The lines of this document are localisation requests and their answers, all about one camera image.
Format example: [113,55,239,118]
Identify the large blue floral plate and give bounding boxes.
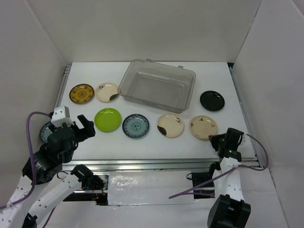
[39,122,52,143]

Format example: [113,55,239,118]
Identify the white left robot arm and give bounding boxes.
[0,112,104,228]

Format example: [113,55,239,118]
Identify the cream plate with floral marks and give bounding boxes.
[190,115,218,140]

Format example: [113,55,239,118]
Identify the clear plastic bin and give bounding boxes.
[118,59,196,114]

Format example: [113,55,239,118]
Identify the yellow patterned plate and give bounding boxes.
[69,84,95,105]

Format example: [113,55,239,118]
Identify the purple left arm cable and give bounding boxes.
[0,111,60,228]

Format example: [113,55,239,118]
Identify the small blue floral plate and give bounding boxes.
[122,114,150,139]

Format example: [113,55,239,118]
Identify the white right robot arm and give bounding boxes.
[207,128,251,228]

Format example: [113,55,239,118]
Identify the aluminium table rail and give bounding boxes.
[63,159,219,172]

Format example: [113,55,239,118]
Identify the lime green plate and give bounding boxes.
[94,108,122,133]

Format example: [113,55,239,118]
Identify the cream plate with dark brushstroke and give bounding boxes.
[95,82,119,103]

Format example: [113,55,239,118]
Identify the cream plate with black brushstroke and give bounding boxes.
[157,113,185,138]

